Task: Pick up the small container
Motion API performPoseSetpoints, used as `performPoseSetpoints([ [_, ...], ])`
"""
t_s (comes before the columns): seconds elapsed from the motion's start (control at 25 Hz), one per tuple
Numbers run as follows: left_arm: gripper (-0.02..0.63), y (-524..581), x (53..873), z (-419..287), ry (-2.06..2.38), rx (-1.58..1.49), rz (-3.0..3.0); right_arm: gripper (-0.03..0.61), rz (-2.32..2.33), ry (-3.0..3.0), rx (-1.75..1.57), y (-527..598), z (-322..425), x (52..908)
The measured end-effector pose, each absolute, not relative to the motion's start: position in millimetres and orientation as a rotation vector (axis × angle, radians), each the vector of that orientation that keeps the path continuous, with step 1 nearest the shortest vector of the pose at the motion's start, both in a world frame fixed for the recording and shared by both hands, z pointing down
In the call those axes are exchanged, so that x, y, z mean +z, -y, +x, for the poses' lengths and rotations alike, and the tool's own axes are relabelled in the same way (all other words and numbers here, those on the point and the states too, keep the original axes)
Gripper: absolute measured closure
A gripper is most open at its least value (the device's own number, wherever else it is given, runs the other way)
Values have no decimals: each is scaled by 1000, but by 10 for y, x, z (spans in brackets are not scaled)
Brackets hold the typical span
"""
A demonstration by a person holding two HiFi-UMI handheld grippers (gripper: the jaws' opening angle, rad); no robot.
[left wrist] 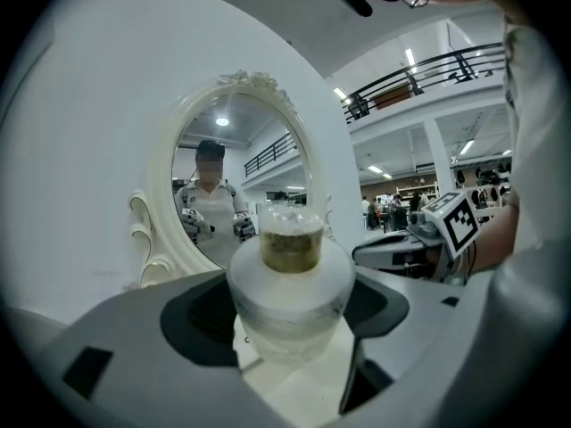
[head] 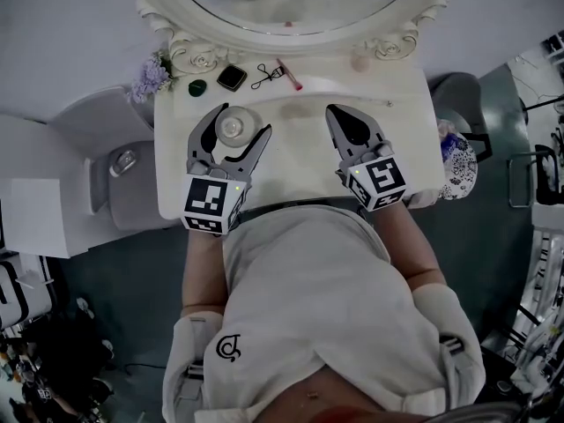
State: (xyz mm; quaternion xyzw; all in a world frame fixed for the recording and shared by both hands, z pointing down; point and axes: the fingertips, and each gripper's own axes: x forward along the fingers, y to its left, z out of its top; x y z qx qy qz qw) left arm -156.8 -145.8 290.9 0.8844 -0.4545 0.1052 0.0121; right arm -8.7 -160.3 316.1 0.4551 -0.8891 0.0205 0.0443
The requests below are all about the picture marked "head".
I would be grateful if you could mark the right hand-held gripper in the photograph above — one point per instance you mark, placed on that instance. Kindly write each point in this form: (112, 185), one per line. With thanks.
(383, 179)

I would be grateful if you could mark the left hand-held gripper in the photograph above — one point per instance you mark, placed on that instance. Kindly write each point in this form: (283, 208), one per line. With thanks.
(205, 198)

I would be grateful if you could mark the round clear glass jar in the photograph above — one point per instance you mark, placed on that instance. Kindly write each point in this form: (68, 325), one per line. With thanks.
(231, 126)

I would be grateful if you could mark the person's right forearm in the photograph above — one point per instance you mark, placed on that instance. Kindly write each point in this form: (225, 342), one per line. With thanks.
(410, 249)

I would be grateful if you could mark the person's left forearm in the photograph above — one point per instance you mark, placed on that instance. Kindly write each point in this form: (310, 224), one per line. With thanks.
(205, 271)

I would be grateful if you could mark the white dressing table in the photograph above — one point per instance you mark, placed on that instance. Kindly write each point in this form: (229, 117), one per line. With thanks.
(299, 165)

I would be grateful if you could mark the round dark green case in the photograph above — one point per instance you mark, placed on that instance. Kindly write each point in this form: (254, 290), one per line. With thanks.
(197, 87)

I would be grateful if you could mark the black square compact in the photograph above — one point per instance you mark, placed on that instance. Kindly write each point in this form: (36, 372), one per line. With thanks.
(231, 78)

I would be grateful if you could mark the black eyelash curler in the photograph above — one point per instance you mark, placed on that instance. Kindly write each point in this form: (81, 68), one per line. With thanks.
(261, 82)

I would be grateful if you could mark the silver bottle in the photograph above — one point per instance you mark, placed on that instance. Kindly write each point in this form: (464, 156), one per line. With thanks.
(123, 162)

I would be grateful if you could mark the purple flower bunch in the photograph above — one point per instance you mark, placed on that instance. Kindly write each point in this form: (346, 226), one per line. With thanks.
(150, 77)

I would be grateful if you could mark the black white patterned cloth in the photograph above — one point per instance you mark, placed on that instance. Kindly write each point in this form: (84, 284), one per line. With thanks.
(460, 165)

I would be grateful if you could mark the grey office chair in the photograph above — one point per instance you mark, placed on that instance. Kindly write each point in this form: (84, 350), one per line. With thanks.
(128, 201)

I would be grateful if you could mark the person's white shirt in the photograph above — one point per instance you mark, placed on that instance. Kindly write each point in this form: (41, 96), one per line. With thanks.
(317, 298)

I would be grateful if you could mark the white cabinet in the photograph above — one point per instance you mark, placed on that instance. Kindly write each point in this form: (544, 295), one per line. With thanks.
(39, 192)

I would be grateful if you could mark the white black device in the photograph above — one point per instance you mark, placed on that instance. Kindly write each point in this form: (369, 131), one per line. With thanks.
(26, 293)

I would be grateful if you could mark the grey armchair black frame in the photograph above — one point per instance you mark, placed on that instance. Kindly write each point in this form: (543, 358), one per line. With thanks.
(458, 95)

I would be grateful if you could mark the metal frame chair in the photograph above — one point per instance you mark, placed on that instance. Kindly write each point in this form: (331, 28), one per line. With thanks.
(513, 183)

